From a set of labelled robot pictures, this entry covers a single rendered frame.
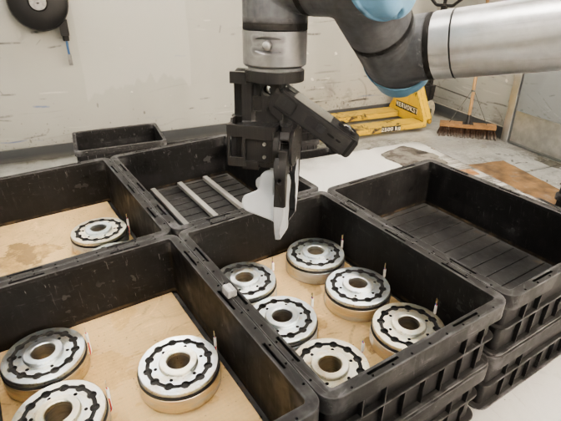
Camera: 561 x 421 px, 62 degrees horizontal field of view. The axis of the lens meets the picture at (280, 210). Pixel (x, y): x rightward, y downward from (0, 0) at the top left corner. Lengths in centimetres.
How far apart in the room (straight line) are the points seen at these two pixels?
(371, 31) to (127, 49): 340
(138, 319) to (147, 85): 326
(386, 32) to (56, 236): 75
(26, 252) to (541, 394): 93
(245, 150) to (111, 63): 332
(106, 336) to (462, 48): 60
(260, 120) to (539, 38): 31
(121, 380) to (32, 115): 337
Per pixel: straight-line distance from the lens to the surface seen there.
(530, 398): 90
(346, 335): 72
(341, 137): 57
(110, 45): 385
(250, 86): 57
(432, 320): 73
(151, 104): 396
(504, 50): 55
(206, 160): 120
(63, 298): 76
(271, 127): 56
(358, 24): 51
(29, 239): 105
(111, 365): 71
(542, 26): 55
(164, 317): 76
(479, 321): 64
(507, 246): 101
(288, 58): 55
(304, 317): 69
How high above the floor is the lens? 131
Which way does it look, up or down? 28 degrees down
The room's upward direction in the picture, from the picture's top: straight up
